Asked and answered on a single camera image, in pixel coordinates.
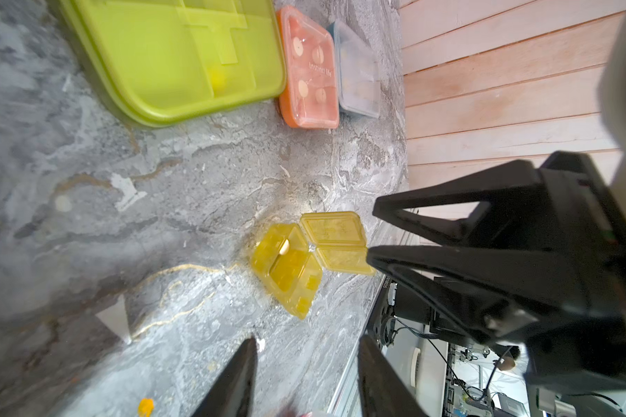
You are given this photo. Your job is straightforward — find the blue pillbox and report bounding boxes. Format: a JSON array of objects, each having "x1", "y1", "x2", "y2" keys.
[{"x1": 328, "y1": 20, "x2": 381, "y2": 118}]

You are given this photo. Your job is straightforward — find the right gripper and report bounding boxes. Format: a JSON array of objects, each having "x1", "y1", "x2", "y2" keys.
[{"x1": 367, "y1": 152, "x2": 626, "y2": 393}]

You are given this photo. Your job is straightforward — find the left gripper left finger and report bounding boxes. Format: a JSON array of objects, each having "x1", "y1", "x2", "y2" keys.
[{"x1": 192, "y1": 337, "x2": 258, "y2": 417}]

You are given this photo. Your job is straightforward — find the orange pillbox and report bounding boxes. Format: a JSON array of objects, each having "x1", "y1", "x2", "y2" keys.
[{"x1": 276, "y1": 5, "x2": 340, "y2": 130}]

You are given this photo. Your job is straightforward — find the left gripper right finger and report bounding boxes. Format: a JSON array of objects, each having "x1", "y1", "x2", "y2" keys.
[{"x1": 358, "y1": 335, "x2": 426, "y2": 417}]

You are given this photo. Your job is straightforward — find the small yellow pillbox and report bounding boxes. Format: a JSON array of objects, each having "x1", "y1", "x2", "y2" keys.
[{"x1": 250, "y1": 211, "x2": 375, "y2": 320}]

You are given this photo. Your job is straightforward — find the green lid white pillbox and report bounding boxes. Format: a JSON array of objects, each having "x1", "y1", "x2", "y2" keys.
[{"x1": 54, "y1": 1, "x2": 286, "y2": 128}]

